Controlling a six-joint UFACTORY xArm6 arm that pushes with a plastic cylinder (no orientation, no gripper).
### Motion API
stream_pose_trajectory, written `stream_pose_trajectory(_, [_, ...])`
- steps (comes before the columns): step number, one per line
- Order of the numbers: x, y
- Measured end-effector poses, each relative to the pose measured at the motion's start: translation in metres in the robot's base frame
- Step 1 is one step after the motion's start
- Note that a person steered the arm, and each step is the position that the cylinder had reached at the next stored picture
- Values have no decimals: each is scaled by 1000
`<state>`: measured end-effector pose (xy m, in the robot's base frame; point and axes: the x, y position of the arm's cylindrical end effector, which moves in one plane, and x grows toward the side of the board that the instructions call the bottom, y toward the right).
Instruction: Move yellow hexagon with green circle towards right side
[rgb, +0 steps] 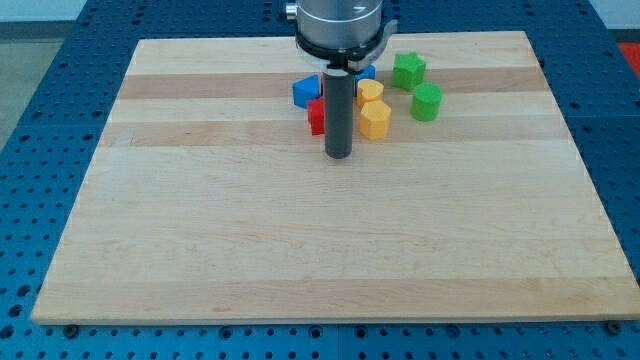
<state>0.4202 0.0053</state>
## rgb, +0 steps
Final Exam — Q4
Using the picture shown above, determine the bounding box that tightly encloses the yellow hexagon block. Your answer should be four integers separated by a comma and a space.
359, 100, 392, 140

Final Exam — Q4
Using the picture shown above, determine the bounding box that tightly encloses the red block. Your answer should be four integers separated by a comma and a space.
307, 97, 324, 136

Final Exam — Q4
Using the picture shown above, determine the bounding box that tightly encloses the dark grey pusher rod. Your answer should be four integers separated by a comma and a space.
323, 73, 355, 159

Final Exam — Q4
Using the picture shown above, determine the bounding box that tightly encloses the blue triangle block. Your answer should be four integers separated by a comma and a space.
292, 74, 321, 109

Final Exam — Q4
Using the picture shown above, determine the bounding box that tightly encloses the yellow heart block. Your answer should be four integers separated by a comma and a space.
356, 78, 384, 108

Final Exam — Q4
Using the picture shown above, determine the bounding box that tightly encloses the wooden board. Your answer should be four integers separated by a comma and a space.
31, 31, 639, 325

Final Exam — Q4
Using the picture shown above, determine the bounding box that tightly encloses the blue block behind rod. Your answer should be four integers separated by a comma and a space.
354, 65, 376, 94

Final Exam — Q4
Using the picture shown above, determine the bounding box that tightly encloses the green cylinder block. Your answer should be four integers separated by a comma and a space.
410, 82, 443, 122

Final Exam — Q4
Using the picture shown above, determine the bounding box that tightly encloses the green star block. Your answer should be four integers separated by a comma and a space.
392, 52, 427, 91

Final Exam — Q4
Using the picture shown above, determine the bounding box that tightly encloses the blue perforated table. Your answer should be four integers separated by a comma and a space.
1, 1, 639, 359

